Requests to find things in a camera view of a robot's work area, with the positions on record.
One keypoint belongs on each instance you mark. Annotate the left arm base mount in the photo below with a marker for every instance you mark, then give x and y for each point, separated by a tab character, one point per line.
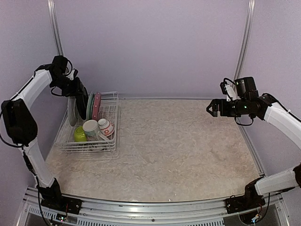
65	204

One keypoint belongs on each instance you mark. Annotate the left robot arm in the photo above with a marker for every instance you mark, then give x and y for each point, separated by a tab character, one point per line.
22	128

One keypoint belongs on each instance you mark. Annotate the black striped plate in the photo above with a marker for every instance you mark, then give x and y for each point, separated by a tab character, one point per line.
82	96

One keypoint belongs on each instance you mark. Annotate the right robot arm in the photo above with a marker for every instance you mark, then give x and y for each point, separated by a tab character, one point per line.
268	109

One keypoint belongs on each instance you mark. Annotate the right aluminium corner post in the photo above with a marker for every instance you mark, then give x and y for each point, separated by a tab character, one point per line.
245	39

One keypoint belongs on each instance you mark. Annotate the green cup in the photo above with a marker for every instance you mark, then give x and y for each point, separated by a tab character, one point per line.
79	135

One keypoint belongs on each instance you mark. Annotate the light teal plate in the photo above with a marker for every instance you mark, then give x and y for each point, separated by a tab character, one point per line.
89	106

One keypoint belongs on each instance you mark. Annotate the white patterned mug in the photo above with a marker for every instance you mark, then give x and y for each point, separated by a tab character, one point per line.
92	131

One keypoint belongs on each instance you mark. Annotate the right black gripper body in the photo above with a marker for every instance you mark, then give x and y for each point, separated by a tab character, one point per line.
241	108

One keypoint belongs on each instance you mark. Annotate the aluminium front rail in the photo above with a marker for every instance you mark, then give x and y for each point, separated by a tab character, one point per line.
97	212

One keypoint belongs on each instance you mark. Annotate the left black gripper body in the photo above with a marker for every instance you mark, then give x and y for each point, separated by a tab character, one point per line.
68	87

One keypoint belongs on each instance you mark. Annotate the white wire dish rack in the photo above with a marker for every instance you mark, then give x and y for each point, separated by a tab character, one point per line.
109	109

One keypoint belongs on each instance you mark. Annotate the left aluminium corner post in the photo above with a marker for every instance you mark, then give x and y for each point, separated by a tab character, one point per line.
55	27

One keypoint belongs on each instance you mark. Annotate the pink polka dot dish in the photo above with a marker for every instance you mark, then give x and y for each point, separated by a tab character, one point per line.
96	106

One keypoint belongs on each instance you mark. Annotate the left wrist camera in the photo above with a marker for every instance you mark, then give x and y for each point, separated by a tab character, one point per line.
69	77

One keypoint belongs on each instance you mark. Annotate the aluminium corner post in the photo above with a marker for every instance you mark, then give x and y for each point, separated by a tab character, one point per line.
245	39
55	27

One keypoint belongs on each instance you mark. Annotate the red floral plate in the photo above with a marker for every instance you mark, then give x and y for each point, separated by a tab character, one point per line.
72	118

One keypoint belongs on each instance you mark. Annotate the red white patterned bowl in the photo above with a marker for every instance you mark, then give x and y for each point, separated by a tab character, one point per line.
106	127

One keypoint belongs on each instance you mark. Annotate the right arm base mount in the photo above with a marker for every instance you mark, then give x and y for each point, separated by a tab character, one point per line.
236	204

